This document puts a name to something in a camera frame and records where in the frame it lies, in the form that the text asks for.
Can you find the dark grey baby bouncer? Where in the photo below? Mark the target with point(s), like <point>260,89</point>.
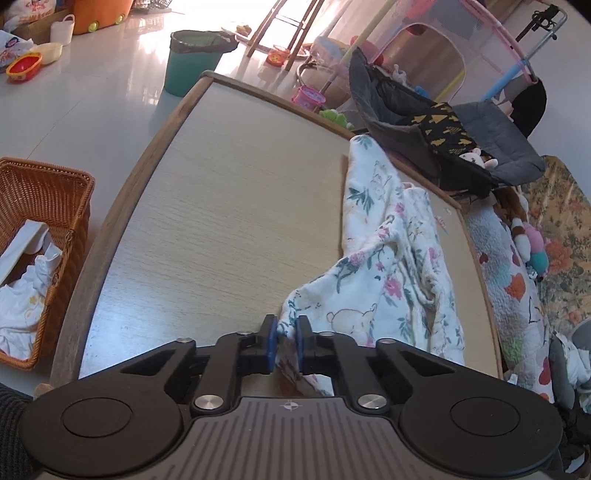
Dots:
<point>383,101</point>

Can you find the orange toy bucket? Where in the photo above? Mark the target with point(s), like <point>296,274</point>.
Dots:
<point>278,56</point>

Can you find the pink-rimmed mesh playpen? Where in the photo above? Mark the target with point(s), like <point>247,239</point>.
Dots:
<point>480,27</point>

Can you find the white bunny plush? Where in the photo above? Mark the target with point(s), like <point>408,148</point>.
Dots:
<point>475,159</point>

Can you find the white cloth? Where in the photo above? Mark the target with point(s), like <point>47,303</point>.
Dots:
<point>23,300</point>

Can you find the orange plastic tub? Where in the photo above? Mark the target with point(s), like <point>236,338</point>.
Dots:
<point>97,14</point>

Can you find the black gold-print cushion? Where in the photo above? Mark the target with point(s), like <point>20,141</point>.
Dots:
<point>443,127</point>

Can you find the wooden stool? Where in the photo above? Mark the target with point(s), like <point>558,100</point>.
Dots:
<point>305,34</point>

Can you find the pink plush toy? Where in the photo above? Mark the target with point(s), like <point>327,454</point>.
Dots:
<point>535,240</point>

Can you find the grey quilted seat pad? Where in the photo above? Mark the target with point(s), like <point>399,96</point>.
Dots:
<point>503,138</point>

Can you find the white cardboard strip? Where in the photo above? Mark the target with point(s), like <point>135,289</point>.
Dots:
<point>21,244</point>

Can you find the white plastic bucket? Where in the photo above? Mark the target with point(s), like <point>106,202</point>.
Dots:
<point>62,32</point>

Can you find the orange wicker basket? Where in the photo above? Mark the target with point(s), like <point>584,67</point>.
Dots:
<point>60,184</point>

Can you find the black hanging cloth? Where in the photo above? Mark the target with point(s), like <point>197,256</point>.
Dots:
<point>526,106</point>

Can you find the red toy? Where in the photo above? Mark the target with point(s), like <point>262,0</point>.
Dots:
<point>417,30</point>

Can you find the yellow floral blanket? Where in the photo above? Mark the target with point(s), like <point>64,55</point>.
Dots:
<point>563,207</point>

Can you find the green plush toy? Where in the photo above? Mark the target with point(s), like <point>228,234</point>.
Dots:
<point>334,118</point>

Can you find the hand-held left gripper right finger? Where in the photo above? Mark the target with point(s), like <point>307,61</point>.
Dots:
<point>301,344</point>

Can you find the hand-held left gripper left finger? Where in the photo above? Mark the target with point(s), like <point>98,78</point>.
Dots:
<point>272,344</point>

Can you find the low wooden table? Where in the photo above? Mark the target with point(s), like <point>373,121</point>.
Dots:
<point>231,207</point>

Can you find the green trash bin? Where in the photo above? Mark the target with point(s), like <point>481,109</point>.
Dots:
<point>194,64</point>

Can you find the white printed plastic bag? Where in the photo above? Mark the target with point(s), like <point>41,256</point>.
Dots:
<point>27,9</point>
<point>11,46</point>

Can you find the grey white padded cushion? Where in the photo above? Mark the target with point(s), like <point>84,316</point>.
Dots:
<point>561,369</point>

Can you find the red toy bowl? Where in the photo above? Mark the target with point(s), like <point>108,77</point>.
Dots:
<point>23,68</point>

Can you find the person's left leg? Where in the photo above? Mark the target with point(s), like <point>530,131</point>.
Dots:
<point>9,424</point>

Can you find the pink toy drum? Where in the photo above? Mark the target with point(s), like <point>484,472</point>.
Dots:
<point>308,98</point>

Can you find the cream plastic bowl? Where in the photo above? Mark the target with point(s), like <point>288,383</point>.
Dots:
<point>46,52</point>

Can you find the white floral baby garment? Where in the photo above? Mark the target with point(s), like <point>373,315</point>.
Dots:
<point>392,277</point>

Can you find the heart patterned quilt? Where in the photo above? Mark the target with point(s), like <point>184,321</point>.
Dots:
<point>503,277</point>

